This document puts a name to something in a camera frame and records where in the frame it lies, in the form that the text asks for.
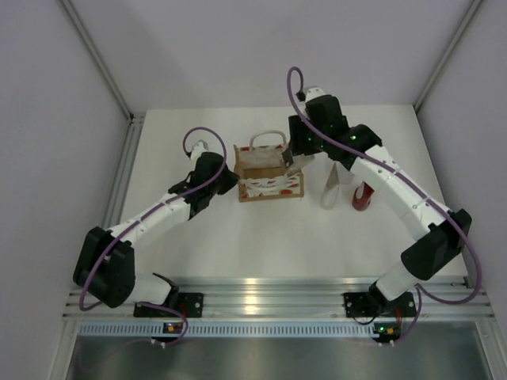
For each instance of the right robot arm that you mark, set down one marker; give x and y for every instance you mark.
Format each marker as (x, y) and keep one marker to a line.
(439, 233)

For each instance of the beige bottle grey cap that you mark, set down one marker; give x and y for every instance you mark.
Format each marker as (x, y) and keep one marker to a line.
(297, 162)

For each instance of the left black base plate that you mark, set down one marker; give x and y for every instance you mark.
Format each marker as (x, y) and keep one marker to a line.
(188, 304)

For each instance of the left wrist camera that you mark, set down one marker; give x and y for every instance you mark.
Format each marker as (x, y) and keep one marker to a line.
(198, 149)

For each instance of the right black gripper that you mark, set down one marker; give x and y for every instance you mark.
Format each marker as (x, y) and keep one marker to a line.
(297, 127)

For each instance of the right aluminium frame post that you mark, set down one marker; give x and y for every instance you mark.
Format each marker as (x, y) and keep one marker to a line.
(450, 48)

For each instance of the burlap watermelon canvas bag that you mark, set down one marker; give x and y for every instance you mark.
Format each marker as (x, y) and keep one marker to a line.
(266, 169)

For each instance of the aluminium mounting rail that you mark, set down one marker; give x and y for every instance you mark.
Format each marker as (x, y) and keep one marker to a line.
(297, 298)

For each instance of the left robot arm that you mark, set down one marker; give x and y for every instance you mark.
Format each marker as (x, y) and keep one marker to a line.
(106, 267)

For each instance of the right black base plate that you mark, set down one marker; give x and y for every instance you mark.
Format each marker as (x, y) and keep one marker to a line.
(360, 304)

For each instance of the white slotted cable duct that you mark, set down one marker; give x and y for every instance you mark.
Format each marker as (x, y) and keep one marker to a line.
(161, 329)

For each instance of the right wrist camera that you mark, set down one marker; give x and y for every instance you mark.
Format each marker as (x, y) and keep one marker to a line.
(307, 94)

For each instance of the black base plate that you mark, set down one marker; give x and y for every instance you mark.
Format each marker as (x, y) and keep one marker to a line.
(188, 304)
(360, 304)

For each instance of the red bottle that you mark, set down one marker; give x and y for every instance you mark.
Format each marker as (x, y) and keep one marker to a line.
(362, 197)

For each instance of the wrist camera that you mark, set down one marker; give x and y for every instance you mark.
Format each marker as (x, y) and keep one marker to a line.
(307, 94)
(198, 149)

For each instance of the aluminium frame post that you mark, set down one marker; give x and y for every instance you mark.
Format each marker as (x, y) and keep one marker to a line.
(82, 32)
(450, 48)

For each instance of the white bottle grey cap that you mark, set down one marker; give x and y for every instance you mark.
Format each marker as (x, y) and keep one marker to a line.
(346, 176)

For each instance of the left aluminium frame post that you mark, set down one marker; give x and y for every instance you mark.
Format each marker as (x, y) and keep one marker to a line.
(82, 32)

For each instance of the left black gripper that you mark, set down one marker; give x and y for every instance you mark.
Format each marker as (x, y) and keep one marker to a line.
(231, 180)

